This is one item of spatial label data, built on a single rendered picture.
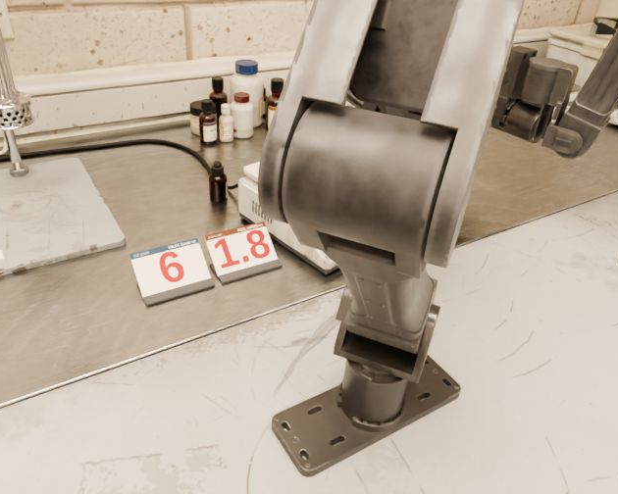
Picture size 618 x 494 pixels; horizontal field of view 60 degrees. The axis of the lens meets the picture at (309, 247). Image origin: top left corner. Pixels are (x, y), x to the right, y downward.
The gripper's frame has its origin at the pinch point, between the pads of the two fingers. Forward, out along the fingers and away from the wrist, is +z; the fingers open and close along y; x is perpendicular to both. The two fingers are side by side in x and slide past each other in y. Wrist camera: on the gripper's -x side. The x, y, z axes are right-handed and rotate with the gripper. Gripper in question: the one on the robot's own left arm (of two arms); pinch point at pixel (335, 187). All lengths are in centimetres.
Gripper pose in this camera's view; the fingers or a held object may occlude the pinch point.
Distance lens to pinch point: 66.9
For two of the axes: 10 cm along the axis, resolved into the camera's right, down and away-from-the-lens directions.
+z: -5.6, 1.9, 8.1
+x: 3.8, 9.2, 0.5
